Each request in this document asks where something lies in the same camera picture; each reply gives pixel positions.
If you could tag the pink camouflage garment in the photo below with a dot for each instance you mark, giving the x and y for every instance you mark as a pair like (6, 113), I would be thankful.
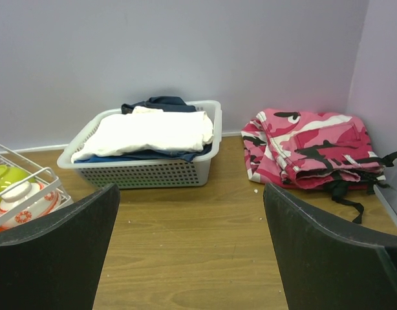
(314, 151)

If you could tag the white bowl orange pattern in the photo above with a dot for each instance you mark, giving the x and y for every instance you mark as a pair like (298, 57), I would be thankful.
(37, 208)

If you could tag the dark blue clothes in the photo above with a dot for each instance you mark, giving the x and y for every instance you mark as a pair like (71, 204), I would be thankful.
(154, 104)

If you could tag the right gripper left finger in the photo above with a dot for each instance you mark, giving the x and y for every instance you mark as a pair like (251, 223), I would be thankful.
(55, 262)

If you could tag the white wire dish rack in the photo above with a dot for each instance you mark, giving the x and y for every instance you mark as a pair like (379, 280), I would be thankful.
(38, 173)

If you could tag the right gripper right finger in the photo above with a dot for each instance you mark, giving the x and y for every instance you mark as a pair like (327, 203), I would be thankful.
(326, 262)

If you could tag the white plastic laundry basket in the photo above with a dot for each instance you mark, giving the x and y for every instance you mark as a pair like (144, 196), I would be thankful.
(145, 173)

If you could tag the white folded cloth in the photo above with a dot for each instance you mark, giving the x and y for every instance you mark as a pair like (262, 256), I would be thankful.
(119, 134)

